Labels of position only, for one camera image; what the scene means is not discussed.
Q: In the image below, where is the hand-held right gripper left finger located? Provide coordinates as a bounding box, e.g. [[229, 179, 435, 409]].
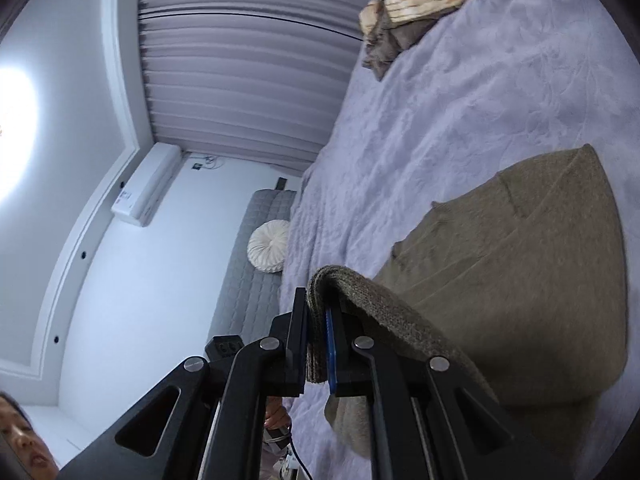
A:
[[60, 287, 308, 480]]

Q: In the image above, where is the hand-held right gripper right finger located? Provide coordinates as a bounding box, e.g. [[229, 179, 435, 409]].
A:
[[325, 305, 571, 480]]

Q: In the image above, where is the olive brown knitted sweater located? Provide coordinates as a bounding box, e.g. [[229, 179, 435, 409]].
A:
[[306, 143, 629, 461]]

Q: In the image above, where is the person's left hand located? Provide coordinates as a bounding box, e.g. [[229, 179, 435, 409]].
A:
[[264, 396, 292, 431]]

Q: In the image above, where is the black power socket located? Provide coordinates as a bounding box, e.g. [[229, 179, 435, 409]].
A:
[[206, 335, 246, 361]]

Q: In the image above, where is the grey quilted headboard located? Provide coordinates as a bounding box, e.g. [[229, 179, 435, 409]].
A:
[[207, 188, 301, 356]]

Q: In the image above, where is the round cream pleated pillow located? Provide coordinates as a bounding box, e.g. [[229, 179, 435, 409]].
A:
[[247, 220, 292, 273]]

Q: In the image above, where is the white air conditioner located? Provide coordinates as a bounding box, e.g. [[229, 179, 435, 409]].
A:
[[111, 142, 182, 226]]

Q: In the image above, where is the lavender fleece blanket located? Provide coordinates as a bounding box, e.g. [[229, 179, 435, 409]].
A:
[[280, 0, 640, 480]]

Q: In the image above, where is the person's head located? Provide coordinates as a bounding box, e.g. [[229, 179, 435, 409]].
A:
[[0, 392, 60, 480]]

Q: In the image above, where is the black cable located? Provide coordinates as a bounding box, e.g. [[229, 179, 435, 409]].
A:
[[287, 425, 313, 480]]

